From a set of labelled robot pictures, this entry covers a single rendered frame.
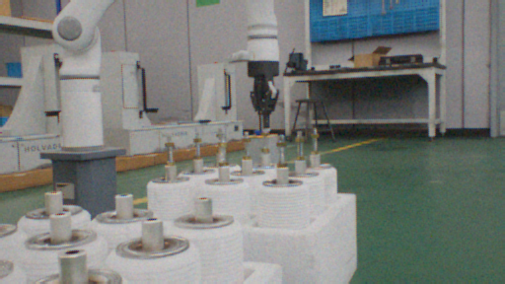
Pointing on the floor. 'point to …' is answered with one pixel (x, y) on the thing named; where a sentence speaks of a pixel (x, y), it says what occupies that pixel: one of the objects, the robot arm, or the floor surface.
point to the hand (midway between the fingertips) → (264, 122)
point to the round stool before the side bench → (308, 116)
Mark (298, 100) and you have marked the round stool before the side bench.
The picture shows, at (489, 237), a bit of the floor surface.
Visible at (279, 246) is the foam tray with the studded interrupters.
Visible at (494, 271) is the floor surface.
